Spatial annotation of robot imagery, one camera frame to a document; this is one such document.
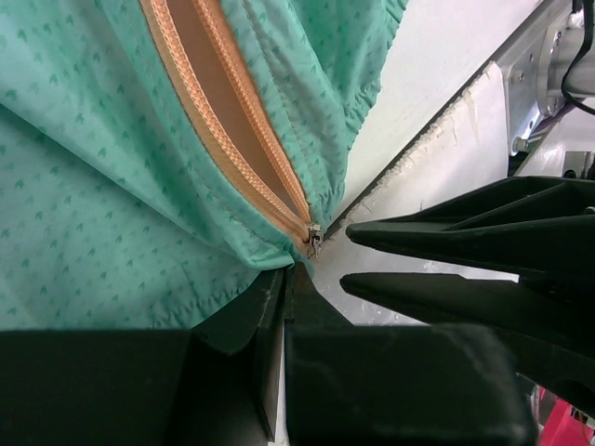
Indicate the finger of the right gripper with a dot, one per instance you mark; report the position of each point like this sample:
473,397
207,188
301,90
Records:
552,341
529,226

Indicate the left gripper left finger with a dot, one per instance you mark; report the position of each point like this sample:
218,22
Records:
214,384

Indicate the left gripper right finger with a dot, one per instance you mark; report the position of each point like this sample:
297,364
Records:
445,384

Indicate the silver zipper slider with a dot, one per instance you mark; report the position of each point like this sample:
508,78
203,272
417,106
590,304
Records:
315,239

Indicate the orange and teal jacket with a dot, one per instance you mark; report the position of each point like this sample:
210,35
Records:
156,156

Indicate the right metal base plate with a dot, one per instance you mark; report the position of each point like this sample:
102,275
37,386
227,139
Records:
547,66

